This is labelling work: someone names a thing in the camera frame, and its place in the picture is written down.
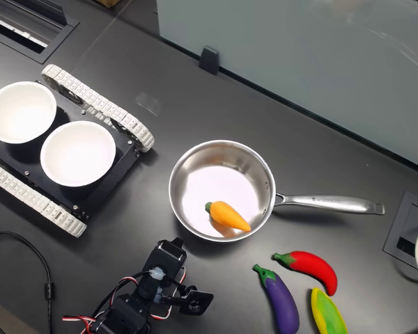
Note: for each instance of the orange toy carrot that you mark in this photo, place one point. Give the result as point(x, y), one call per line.
point(230, 215)

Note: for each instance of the purple toy aubergine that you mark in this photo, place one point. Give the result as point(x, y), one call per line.
point(282, 302)

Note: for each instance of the red toy chilli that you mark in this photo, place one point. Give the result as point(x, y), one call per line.
point(313, 268)

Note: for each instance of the yellow green toy corn cob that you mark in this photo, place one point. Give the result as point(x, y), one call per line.
point(327, 313)

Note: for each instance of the pale grey putty lump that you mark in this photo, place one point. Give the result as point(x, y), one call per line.
point(157, 273)

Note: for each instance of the white bowl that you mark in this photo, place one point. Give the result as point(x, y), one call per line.
point(78, 153)
point(21, 111)

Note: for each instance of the clear tape piece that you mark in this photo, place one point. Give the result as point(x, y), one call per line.
point(147, 103)

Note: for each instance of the black vehicle with white tracks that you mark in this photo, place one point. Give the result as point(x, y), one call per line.
point(101, 104)

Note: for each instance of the black partition clip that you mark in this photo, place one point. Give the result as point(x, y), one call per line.
point(209, 59)

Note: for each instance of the frosted glass partition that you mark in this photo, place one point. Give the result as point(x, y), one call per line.
point(317, 52)

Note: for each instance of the brown cardboard box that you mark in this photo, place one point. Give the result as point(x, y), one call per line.
point(108, 2)

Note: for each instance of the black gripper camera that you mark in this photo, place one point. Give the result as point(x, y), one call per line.
point(196, 302)

